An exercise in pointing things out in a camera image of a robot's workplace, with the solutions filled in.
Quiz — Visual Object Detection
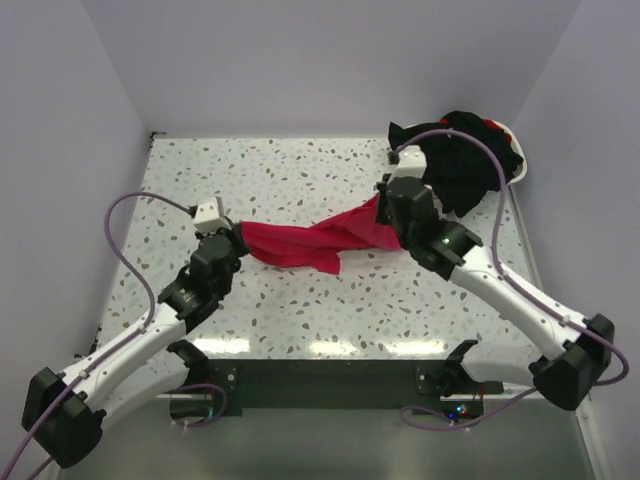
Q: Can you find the pink t shirt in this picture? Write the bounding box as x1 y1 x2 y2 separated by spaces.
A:
240 196 401 275

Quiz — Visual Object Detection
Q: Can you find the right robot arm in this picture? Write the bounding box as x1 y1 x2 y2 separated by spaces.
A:
376 174 615 411

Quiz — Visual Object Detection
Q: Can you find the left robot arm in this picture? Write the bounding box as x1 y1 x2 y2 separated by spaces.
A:
21 224 249 468

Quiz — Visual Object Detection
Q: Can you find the black t shirt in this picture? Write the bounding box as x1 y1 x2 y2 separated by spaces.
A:
387 110 522 218

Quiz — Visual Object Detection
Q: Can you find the red garment in basket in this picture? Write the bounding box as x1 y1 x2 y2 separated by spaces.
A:
438 117 516 146

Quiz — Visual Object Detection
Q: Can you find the white laundry basket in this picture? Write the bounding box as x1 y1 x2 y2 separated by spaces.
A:
388 120 528 185

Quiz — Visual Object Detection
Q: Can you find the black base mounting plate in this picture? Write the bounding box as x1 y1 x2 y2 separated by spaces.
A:
169 357 504 429

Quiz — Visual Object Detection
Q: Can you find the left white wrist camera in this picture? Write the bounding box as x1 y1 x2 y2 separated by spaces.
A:
193 197 229 235

